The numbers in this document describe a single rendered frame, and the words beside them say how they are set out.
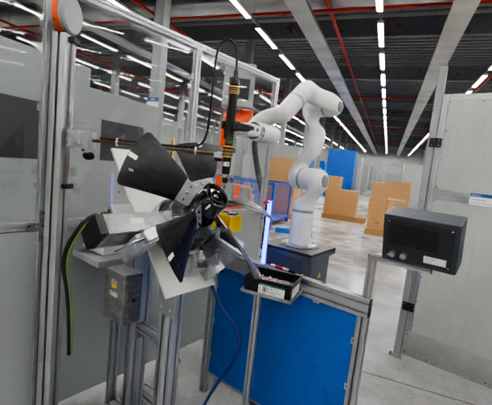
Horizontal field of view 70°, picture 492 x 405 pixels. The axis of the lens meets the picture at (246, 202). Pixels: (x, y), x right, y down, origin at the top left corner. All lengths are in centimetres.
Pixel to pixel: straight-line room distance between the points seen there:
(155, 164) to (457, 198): 219
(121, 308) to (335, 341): 94
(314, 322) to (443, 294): 147
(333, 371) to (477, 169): 176
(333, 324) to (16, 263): 142
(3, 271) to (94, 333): 60
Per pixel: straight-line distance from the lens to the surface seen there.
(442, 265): 146
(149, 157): 134
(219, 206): 134
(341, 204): 1054
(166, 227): 115
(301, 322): 178
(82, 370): 226
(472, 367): 314
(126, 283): 160
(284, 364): 191
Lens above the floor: 137
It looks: 7 degrees down
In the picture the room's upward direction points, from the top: 6 degrees clockwise
